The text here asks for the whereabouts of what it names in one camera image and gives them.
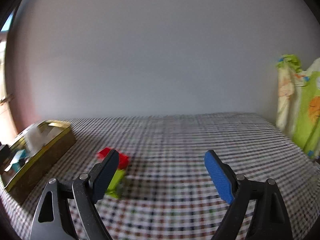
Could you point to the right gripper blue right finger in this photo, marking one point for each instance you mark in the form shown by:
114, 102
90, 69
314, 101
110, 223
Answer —
270, 219

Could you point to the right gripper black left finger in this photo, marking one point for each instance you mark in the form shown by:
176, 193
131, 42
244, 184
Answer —
52, 218

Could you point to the cyan toy brick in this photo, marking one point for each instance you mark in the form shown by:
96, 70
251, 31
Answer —
18, 161

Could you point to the lime green toy brick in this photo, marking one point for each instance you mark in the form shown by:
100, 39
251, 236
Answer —
115, 187

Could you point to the white rectangular box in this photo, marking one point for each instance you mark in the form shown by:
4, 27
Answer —
36, 140

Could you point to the red toy brick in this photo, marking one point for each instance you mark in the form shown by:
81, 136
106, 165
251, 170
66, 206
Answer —
123, 159

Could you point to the wooden door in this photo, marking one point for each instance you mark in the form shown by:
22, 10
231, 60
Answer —
8, 128

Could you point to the gold metal tin box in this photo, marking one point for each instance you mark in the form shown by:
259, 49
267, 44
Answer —
20, 184

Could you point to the checkered tablecloth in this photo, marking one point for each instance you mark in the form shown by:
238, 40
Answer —
167, 192

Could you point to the green yellow hanging cloth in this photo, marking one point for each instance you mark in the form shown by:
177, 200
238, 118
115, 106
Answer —
298, 103

